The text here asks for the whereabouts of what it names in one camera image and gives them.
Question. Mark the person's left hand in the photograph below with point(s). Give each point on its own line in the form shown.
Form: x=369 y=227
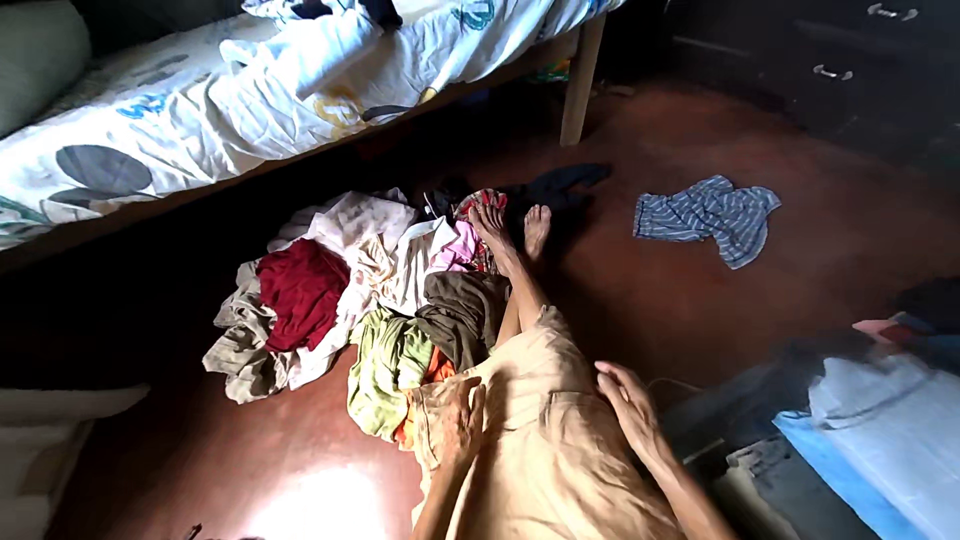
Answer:
x=459 y=431

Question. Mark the person's right hand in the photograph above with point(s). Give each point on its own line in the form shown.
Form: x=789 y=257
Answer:
x=634 y=411

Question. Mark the person's right fingers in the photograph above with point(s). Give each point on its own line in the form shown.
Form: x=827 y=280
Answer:
x=622 y=373

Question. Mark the person's left thumb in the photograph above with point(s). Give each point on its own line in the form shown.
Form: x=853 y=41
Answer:
x=478 y=406

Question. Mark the person's right thumb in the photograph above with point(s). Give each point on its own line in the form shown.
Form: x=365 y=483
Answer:
x=609 y=388

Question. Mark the person's left fingers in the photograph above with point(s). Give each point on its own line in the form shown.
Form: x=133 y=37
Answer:
x=462 y=391

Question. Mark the person's right forearm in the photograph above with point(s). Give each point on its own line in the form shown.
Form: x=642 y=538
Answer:
x=690 y=499

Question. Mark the person's left forearm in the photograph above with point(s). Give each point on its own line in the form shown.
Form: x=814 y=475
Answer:
x=441 y=504

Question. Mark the person's legs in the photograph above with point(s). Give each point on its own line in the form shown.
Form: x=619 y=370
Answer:
x=570 y=450

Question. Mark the blue striped shorts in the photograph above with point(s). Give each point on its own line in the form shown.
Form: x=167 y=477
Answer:
x=705 y=217

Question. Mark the pile of clothes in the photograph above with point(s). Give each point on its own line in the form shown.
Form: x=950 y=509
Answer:
x=300 y=296

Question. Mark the black cloth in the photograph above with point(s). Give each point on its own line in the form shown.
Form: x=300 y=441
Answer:
x=566 y=182

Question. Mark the pink red cloth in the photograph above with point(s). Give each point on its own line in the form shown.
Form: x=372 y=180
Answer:
x=889 y=330

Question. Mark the translucent white plastic bag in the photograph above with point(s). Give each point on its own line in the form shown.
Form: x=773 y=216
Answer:
x=900 y=427

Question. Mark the wooden bed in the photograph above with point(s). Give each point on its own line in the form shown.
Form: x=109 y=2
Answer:
x=581 y=82

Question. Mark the white patterned bed sheet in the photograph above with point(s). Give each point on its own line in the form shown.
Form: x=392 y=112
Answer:
x=247 y=124

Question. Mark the light blue white garment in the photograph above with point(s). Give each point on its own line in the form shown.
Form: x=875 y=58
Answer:
x=315 y=49

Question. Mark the black drawer cabinet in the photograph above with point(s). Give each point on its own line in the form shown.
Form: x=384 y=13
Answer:
x=840 y=45

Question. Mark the white plastic chair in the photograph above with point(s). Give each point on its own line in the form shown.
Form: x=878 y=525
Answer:
x=45 y=450

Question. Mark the grey green pillow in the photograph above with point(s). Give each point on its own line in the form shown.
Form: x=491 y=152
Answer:
x=37 y=64

